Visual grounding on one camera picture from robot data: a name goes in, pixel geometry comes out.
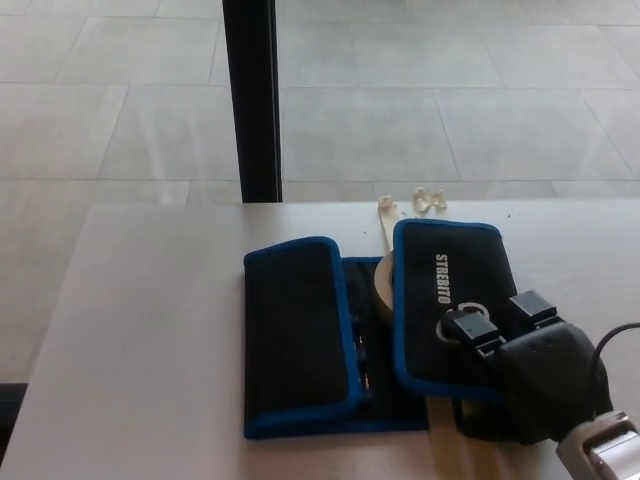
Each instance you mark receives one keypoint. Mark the black blue-trimmed folding toolkit cover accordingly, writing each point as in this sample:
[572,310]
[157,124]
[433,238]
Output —
[295,325]

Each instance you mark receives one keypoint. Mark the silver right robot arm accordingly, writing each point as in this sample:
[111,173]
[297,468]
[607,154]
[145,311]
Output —
[605,450]

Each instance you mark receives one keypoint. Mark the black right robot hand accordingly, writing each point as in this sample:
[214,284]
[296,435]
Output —
[545,380]

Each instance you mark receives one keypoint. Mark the beige tape strip curled end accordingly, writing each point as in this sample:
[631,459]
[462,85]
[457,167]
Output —
[387,225]

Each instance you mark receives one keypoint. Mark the beige masking tape roll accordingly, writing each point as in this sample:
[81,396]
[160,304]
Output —
[384,287]

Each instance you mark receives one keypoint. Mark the screwdriver tool inside kit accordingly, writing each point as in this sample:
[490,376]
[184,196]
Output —
[362,360]

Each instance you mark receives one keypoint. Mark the crumpled beige tape strips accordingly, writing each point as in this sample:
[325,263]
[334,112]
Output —
[427,200]

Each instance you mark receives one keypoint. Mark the black vertical post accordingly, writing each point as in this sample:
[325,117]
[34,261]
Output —
[252,100]

